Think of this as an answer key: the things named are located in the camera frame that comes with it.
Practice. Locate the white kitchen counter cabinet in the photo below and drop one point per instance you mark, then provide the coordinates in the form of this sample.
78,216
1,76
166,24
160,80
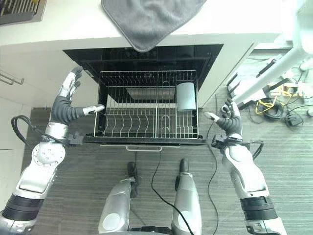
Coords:
73,24

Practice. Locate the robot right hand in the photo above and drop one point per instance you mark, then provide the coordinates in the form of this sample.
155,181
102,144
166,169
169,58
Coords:
231,123

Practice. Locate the robot right arm silver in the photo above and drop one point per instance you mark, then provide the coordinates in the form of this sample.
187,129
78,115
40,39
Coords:
247,176

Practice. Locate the robot left leg silver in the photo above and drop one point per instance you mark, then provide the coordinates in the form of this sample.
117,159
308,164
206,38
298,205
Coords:
117,203

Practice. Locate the grey cloth mat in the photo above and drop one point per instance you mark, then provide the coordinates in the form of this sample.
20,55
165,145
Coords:
151,19

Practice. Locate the black power adapter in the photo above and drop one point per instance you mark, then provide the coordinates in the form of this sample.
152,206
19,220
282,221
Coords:
293,120

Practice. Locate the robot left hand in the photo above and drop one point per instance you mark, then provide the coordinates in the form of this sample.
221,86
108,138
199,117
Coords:
61,109

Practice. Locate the black dishwasher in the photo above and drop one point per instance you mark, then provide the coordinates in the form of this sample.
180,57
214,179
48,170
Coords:
80,57

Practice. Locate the grey cup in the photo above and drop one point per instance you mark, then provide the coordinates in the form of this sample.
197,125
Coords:
186,98

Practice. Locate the robot leg silver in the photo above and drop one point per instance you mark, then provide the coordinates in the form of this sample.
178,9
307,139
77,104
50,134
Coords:
187,195
117,203

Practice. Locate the robot left arm silver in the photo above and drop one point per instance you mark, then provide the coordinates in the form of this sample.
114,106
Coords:
36,171

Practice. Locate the white stand with black clamps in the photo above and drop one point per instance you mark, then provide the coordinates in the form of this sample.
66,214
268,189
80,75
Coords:
269,73

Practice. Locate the robot right leg silver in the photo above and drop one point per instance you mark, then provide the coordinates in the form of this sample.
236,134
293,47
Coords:
187,195

